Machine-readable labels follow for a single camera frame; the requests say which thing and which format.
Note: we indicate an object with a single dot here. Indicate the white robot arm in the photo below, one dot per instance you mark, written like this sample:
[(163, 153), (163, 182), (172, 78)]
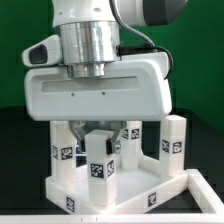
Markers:
[(84, 75)]

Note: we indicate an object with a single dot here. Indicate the white desk tabletop tray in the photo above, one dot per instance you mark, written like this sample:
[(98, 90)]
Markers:
[(138, 191)]

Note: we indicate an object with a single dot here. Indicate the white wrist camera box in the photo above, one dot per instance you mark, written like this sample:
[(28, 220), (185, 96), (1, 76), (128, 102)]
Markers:
[(45, 53)]

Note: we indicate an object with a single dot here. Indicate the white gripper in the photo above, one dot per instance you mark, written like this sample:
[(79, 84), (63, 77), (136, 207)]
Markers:
[(132, 89)]

